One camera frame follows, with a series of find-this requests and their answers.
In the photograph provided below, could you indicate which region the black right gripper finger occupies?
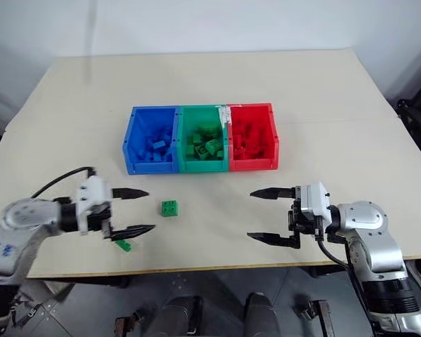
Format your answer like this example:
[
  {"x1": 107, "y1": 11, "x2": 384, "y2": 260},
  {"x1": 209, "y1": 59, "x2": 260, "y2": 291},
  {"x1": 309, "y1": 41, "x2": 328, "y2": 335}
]
[
  {"x1": 246, "y1": 231, "x2": 301, "y2": 250},
  {"x1": 249, "y1": 187, "x2": 298, "y2": 201}
]

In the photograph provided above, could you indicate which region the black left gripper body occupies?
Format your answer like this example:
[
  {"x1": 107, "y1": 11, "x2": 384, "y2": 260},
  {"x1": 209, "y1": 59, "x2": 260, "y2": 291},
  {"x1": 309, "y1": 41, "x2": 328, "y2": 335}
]
[{"x1": 86, "y1": 201, "x2": 115, "y2": 242}]

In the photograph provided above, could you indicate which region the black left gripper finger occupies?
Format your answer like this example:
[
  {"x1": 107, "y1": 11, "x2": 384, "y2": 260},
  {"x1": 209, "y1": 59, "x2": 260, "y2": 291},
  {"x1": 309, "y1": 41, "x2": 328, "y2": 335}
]
[
  {"x1": 111, "y1": 187, "x2": 150, "y2": 201},
  {"x1": 105, "y1": 224, "x2": 157, "y2": 243}
]

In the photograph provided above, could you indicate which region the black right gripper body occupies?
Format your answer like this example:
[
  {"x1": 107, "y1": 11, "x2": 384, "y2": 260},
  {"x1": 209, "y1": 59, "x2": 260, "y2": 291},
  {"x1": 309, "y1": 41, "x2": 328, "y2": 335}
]
[{"x1": 287, "y1": 199, "x2": 326, "y2": 250}]

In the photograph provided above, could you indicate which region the blue plastic bin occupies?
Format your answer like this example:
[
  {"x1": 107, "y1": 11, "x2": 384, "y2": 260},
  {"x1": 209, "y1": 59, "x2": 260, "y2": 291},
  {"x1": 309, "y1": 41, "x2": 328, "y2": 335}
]
[{"x1": 121, "y1": 106, "x2": 181, "y2": 176}]

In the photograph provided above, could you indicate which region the red plastic bin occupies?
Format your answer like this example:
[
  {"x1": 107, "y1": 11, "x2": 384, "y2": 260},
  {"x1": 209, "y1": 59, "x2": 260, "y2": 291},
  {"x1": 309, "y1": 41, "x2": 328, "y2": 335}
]
[{"x1": 226, "y1": 103, "x2": 281, "y2": 172}]

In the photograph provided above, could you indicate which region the green cube building block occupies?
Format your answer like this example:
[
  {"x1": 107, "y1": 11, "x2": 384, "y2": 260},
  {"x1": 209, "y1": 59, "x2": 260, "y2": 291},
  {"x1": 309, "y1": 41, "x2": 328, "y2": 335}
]
[{"x1": 160, "y1": 199, "x2": 180, "y2": 218}]

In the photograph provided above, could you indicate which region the green plastic bin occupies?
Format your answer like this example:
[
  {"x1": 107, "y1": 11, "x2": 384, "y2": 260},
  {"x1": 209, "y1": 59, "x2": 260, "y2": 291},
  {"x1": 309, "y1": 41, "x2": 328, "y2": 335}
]
[{"x1": 177, "y1": 104, "x2": 230, "y2": 174}]

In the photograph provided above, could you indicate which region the dark rounded shape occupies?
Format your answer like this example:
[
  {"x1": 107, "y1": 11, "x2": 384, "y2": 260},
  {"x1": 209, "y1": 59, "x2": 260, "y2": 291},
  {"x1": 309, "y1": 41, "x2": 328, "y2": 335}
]
[
  {"x1": 243, "y1": 291, "x2": 282, "y2": 337},
  {"x1": 149, "y1": 296, "x2": 205, "y2": 337}
]

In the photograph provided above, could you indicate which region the white tape strip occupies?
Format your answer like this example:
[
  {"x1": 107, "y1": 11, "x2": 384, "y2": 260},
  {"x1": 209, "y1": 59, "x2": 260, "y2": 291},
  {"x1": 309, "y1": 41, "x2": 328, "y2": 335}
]
[{"x1": 215, "y1": 104, "x2": 233, "y2": 126}]

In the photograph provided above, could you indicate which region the black chair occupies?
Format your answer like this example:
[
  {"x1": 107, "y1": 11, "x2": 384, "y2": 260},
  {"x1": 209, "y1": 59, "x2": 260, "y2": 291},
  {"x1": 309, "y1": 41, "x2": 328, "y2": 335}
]
[{"x1": 395, "y1": 45, "x2": 421, "y2": 150}]

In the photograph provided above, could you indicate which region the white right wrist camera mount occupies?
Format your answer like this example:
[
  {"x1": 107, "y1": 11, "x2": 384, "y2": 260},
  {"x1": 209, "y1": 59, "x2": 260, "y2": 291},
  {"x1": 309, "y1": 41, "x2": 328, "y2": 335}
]
[{"x1": 295, "y1": 181, "x2": 333, "y2": 229}]

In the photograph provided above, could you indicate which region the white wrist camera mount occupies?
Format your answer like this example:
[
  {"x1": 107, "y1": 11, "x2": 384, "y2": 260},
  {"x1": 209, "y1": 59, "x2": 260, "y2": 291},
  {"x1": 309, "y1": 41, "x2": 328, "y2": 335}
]
[
  {"x1": 295, "y1": 181, "x2": 333, "y2": 229},
  {"x1": 73, "y1": 175, "x2": 113, "y2": 236}
]

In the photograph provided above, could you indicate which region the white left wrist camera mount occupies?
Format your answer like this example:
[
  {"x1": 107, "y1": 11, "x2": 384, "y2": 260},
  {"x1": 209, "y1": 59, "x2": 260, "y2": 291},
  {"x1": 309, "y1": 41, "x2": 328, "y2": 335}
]
[{"x1": 73, "y1": 175, "x2": 113, "y2": 236}]

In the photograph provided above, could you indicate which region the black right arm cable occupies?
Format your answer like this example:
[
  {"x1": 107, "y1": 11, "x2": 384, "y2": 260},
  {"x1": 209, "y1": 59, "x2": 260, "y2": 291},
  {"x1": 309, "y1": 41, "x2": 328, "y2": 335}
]
[{"x1": 315, "y1": 235, "x2": 377, "y2": 326}]

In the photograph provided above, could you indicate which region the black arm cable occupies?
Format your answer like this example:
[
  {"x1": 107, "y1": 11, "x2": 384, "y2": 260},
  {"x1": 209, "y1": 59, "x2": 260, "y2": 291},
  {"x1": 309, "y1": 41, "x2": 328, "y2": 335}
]
[
  {"x1": 315, "y1": 235, "x2": 377, "y2": 326},
  {"x1": 30, "y1": 166, "x2": 96, "y2": 199}
]

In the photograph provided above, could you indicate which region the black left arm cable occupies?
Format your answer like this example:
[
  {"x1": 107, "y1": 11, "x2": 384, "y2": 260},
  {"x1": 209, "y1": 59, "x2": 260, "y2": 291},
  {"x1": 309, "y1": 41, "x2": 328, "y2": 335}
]
[{"x1": 30, "y1": 166, "x2": 96, "y2": 199}]

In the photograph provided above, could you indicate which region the dark metal bracket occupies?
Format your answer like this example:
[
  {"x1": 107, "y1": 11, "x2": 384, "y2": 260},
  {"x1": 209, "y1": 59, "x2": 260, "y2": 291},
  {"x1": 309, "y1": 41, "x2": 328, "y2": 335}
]
[
  {"x1": 293, "y1": 299, "x2": 333, "y2": 337},
  {"x1": 113, "y1": 308, "x2": 145, "y2": 337}
]

